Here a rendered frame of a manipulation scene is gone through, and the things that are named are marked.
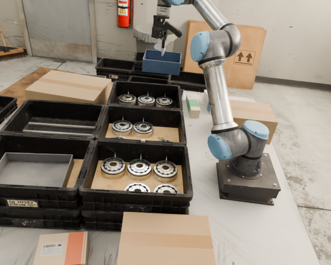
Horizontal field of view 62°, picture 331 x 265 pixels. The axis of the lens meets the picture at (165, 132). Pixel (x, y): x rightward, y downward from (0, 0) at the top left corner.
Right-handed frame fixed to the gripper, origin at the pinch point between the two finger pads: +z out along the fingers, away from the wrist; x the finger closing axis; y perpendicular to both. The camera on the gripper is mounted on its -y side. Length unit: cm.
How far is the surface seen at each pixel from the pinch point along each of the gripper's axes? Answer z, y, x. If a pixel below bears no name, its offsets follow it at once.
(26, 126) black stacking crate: 35, 61, 43
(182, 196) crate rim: 31, -19, 84
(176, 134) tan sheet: 33.6, -13.5, 31.7
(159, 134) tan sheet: 33.8, -5.2, 33.7
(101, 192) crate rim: 31, 9, 87
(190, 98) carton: 32.9, -19.6, -25.4
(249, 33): 8, -91, -239
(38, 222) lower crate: 50, 33, 87
